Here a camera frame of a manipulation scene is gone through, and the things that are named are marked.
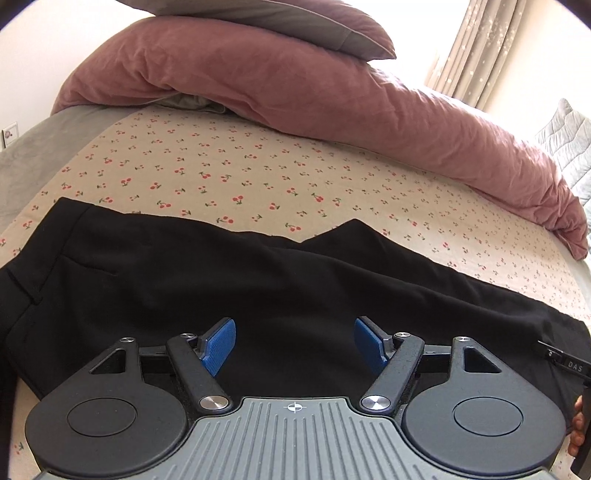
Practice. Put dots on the person's right hand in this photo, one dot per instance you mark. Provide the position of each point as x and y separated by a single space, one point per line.
577 435

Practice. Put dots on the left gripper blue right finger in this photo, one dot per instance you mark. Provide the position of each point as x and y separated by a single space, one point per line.
375 344

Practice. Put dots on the grey plush blanket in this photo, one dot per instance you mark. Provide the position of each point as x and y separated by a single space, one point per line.
32 160

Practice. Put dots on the cherry print bed sheet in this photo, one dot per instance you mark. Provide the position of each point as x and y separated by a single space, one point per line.
235 174

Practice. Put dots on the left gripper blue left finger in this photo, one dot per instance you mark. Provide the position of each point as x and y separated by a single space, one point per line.
216 344

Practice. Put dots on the white wall socket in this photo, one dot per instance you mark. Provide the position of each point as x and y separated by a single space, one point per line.
9 135

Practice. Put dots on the grey cloth under duvet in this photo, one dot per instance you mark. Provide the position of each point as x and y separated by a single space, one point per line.
190 103

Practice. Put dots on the grey quilted bedspread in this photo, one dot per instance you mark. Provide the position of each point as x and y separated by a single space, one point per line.
566 139

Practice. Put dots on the dusty pink duvet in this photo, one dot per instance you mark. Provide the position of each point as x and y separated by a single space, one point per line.
304 90

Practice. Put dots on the mauve and grey pillow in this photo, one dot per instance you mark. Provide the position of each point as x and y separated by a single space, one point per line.
333 25

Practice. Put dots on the black pants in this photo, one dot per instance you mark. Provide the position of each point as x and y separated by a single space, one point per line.
101 313

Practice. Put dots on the beige star curtain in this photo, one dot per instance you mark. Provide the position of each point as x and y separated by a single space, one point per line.
472 66

